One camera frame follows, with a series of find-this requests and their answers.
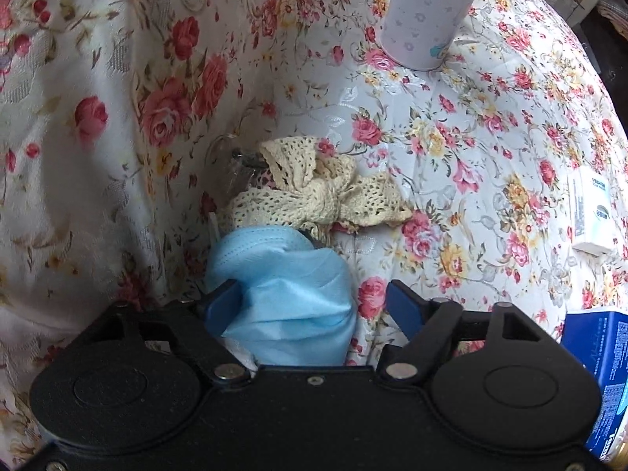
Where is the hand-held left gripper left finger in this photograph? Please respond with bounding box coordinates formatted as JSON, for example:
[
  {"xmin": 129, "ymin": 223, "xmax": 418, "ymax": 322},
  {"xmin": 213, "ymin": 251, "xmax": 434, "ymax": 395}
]
[{"xmin": 114, "ymin": 279, "xmax": 252, "ymax": 384}]

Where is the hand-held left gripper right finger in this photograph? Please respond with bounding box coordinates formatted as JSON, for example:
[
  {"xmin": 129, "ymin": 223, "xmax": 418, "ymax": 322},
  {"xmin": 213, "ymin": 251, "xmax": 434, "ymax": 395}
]
[{"xmin": 375, "ymin": 279, "xmax": 546, "ymax": 382}]

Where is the blue face mask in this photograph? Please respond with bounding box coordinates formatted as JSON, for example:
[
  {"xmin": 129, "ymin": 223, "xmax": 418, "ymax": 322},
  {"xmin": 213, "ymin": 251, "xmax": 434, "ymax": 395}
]
[{"xmin": 205, "ymin": 228, "xmax": 358, "ymax": 368}]

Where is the cream crochet lace bow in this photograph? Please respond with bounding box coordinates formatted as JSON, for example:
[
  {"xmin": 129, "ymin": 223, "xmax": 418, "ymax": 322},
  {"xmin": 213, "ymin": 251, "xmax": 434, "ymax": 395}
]
[{"xmin": 216, "ymin": 137, "xmax": 414, "ymax": 236}]

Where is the clear plastic wrapper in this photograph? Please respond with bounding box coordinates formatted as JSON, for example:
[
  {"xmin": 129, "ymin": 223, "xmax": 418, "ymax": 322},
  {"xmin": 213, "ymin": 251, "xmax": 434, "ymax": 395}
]
[{"xmin": 210, "ymin": 133, "xmax": 270, "ymax": 193}]

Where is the floral bedspread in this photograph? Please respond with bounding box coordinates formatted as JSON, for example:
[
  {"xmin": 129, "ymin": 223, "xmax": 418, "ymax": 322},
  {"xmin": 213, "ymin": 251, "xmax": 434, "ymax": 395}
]
[{"xmin": 0, "ymin": 0, "xmax": 628, "ymax": 471}]

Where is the white cardboard box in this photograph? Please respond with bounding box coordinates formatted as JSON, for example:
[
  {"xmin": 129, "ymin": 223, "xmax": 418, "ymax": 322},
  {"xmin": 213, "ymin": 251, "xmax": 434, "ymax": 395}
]
[{"xmin": 569, "ymin": 164, "xmax": 623, "ymax": 259}]

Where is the blue printed packet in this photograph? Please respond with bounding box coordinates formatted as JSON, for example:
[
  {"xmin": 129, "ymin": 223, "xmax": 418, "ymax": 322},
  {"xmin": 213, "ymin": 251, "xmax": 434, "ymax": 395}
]
[{"xmin": 559, "ymin": 311, "xmax": 628, "ymax": 463}]

